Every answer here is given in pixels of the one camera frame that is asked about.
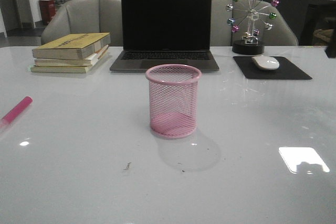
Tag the pink highlighter pen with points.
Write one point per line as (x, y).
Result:
(10, 117)

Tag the pink mesh pen holder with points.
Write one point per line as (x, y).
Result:
(173, 99)

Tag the grey open laptop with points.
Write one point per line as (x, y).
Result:
(157, 32)

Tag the middle cream book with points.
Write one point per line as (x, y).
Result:
(88, 61)

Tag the right grey armchair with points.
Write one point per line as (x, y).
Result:
(272, 32)

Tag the grey armchair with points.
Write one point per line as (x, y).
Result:
(86, 16)
(272, 32)

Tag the white computer mouse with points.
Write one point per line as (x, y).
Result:
(265, 62)

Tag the top yellow book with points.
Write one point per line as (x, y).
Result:
(72, 46)

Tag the left grey armchair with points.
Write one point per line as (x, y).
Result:
(86, 16)

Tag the black mouse pad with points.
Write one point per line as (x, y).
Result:
(286, 71)

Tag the ferris wheel desk ornament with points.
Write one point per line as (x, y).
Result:
(249, 44)

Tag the bottom pale green book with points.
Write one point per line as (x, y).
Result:
(73, 69)

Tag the red bin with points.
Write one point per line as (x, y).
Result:
(47, 10)

